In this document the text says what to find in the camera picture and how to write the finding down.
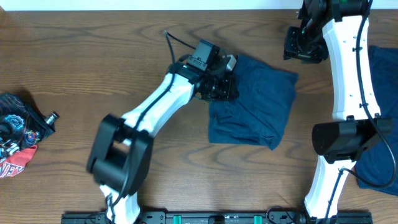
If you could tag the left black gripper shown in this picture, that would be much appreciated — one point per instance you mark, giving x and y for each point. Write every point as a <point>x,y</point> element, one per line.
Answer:
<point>227,84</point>

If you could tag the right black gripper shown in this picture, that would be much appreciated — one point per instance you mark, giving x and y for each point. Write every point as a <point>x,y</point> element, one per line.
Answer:
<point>291,49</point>

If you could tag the dark blue shorts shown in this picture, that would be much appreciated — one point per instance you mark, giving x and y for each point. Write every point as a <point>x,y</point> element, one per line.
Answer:
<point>261,112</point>

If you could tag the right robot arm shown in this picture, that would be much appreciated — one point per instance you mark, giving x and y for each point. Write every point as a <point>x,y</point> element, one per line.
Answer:
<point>337,31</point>

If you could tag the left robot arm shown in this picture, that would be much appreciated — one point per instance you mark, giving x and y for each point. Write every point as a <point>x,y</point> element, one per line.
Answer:
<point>120,157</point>

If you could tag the small black metal cylinder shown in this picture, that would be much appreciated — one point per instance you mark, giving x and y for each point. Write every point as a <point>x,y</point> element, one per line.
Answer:
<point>51,119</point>

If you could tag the black printed t-shirt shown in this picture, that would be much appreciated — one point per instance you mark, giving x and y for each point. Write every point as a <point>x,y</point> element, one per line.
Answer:
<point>21,126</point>

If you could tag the red printed garment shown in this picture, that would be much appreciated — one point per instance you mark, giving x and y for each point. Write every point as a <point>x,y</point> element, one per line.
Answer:
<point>16,163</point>

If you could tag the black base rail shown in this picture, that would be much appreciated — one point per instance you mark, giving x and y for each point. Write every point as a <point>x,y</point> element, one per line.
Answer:
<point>273,217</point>

